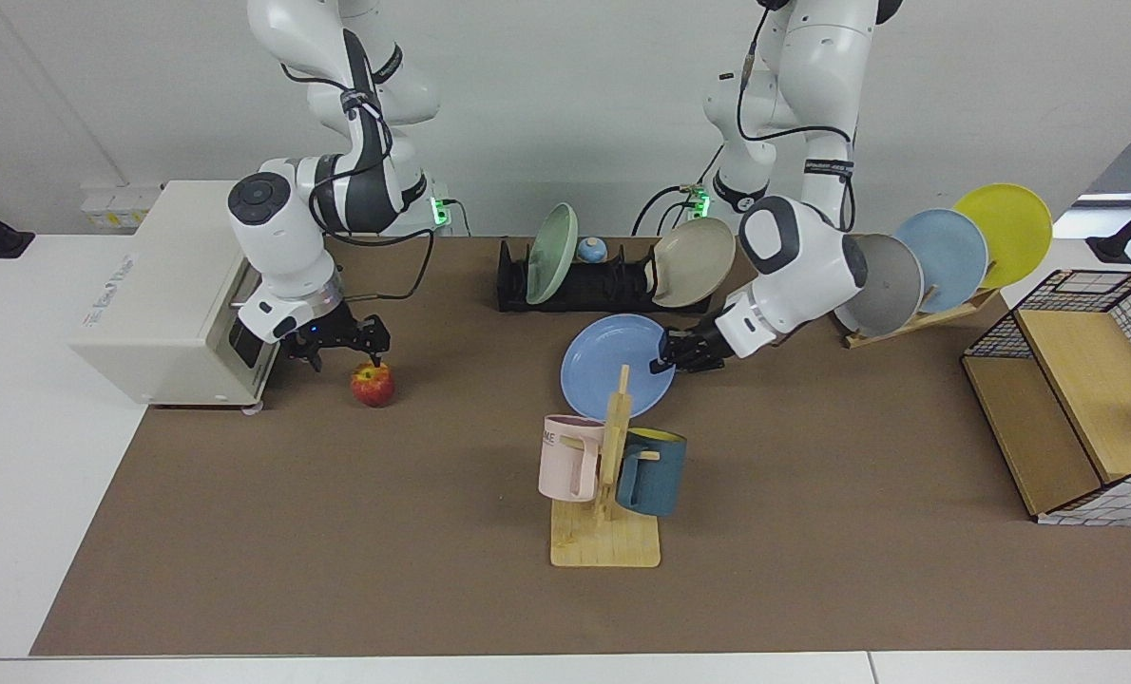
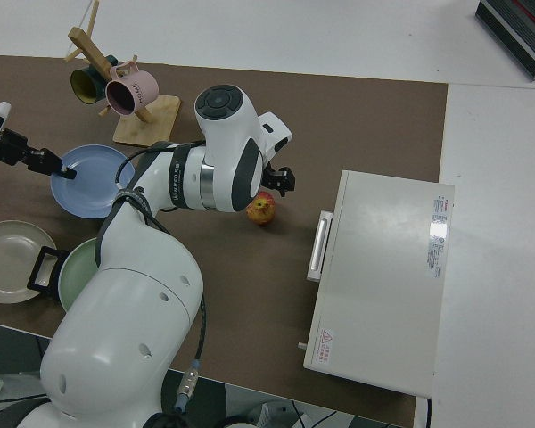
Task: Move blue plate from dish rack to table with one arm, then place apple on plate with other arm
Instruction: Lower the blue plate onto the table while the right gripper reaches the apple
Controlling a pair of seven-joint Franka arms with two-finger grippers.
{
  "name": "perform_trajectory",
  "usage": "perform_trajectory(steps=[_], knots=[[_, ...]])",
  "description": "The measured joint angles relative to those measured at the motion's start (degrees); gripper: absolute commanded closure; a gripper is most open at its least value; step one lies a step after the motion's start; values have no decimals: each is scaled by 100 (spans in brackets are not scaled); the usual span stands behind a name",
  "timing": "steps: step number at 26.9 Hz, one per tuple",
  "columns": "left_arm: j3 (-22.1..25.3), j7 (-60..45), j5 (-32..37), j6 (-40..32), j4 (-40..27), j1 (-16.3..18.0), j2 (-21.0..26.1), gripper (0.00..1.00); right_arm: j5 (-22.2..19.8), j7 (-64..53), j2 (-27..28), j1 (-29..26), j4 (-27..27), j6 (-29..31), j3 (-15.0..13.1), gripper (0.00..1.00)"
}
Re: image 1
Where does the pale green plate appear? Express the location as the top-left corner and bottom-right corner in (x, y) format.
(526, 203), (579, 306)

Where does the white socket strip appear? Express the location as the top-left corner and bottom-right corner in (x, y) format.
(81, 185), (155, 231)

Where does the black dish rack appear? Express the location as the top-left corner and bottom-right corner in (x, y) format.
(497, 237), (714, 314)

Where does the wire basket with wooden floor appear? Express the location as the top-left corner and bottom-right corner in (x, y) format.
(961, 270), (1131, 526)

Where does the yellow plate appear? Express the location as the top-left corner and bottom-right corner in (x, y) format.
(952, 183), (1054, 290)

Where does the light blue plate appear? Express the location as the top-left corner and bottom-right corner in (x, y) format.
(893, 208), (989, 314)

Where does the brown table cloth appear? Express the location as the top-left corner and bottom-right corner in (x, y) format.
(29, 235), (1131, 657)

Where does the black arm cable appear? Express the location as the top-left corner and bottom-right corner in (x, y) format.
(737, 5), (858, 234)
(280, 62), (435, 303)

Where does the pale toaster oven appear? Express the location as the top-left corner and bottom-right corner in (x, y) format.
(69, 180), (310, 414)

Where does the grey plate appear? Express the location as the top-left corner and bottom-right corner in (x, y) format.
(834, 234), (925, 337)

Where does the wooden plate rack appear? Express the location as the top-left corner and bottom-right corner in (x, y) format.
(816, 285), (999, 350)

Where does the pink cup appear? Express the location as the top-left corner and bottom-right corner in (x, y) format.
(538, 415), (606, 503)

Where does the red yellow apple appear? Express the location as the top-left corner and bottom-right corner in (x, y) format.
(350, 361), (396, 409)

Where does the wooden cup stand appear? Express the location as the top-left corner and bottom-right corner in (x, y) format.
(550, 364), (662, 569)

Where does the dark teal cup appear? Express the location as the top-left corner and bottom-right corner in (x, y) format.
(615, 427), (688, 519)

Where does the beige plate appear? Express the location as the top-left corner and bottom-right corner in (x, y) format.
(651, 217), (737, 310)

